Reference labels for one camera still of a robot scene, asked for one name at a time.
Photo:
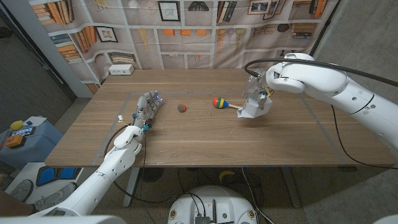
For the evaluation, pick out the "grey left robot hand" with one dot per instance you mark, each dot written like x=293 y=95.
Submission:
x=147 y=107

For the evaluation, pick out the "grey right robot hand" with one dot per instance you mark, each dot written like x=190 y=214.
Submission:
x=257 y=84

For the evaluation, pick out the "white milk carton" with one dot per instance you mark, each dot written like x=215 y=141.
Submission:
x=248 y=112

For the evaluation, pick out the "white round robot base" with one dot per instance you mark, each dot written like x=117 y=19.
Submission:
x=214 y=202

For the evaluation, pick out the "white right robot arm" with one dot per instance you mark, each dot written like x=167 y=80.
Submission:
x=326 y=84

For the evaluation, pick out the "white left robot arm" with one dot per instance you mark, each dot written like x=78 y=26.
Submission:
x=105 y=168

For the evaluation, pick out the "grey orange toy fruit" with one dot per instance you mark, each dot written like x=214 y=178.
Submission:
x=181 y=108

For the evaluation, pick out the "colourful striped wooden maraca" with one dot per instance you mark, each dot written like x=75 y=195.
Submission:
x=220 y=102

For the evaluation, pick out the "yellow toy banana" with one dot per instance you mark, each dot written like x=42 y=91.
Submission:
x=225 y=175

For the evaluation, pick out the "yellow toy lemon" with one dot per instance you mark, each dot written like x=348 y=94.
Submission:
x=16 y=125

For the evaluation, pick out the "orange toy block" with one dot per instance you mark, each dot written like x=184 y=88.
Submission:
x=14 y=140

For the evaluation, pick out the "white power outlet box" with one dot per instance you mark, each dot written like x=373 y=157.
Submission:
x=121 y=69

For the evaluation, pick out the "printed bookshelf backdrop cloth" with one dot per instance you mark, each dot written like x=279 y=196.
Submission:
x=192 y=46

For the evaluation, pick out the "grey metal table leg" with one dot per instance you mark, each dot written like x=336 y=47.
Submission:
x=292 y=186
x=130 y=186

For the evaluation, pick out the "black backdrop stand pole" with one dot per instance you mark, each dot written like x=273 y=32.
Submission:
x=325 y=28

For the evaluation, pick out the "white paper sheet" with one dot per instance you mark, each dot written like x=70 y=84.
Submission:
x=35 y=120

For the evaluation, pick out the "blue cloth covered box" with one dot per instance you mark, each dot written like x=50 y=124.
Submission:
x=34 y=149

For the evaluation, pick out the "black smartphone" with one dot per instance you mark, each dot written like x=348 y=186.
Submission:
x=23 y=131

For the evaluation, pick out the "white floor mat blue print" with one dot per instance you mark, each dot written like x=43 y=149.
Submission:
x=31 y=177

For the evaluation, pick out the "person in brown clothing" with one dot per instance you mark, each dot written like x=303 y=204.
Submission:
x=11 y=207

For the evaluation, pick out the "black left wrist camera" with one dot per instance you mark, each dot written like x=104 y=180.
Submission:
x=149 y=123

